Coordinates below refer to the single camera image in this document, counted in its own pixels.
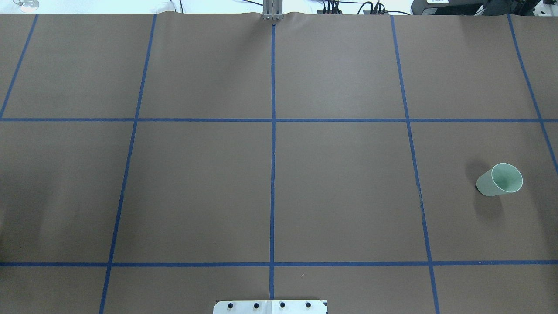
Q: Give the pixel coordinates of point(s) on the green plastic cup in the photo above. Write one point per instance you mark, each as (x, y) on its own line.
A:
(501, 179)

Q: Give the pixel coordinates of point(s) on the black box white label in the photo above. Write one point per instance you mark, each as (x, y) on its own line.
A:
(446, 7)

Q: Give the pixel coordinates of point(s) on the clear tape roll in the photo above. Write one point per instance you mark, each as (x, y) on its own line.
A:
(27, 6)

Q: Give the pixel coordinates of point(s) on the aluminium frame post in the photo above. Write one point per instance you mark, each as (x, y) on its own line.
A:
(272, 10)

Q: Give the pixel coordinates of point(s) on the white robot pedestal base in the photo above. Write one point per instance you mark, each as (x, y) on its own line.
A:
(271, 307)

